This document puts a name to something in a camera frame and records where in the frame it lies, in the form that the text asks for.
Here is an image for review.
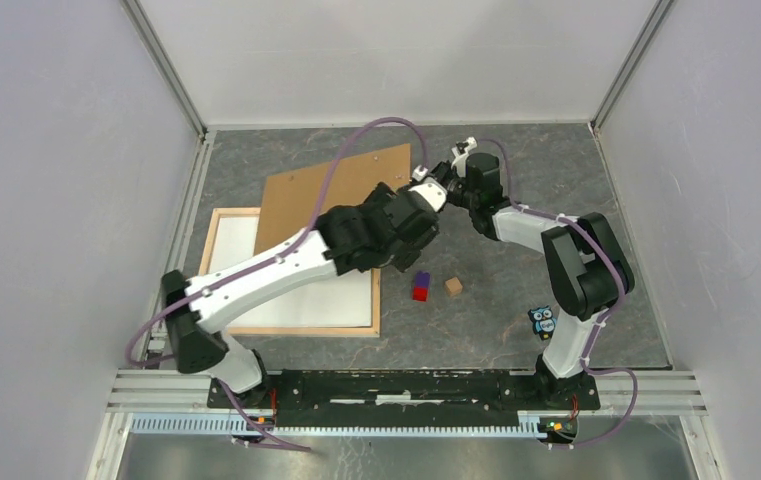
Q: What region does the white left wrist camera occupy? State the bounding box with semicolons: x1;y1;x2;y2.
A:
409;166;447;212

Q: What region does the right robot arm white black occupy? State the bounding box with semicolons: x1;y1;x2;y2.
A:
432;153;635;408

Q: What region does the brown cardboard backing board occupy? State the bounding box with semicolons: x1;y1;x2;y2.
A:
254;144;411;254

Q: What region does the red and purple block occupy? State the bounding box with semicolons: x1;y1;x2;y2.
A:
412;271;431;302

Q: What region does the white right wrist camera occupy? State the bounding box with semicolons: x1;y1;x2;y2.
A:
451;137;477;178

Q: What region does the blue owl figure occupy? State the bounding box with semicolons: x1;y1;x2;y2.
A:
528;306;557;340

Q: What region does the small wooden cube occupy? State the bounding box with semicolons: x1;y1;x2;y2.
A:
444;277;464;297

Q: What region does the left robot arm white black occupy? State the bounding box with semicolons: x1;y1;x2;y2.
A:
162;178;447;408

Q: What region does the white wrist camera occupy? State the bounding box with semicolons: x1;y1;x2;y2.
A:
451;137;477;178
409;166;447;212

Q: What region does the printed photo with white border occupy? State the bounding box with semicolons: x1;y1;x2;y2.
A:
209;216;375;329

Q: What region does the light wooden picture frame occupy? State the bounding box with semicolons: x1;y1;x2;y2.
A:
198;207;383;339

